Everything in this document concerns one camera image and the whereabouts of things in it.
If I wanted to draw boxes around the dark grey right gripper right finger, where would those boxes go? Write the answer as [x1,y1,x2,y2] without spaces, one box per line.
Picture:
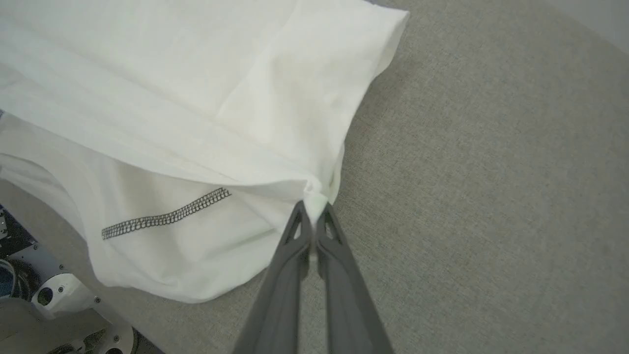
[315,203,394,354]

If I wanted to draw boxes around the grey fabric sofa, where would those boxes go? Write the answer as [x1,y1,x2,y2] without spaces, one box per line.
[0,0,629,354]

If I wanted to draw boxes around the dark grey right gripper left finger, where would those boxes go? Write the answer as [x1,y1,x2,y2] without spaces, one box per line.
[235,200,313,354]

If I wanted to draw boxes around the white t-shirt with grey stitching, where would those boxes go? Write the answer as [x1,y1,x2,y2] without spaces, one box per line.
[0,0,410,304]

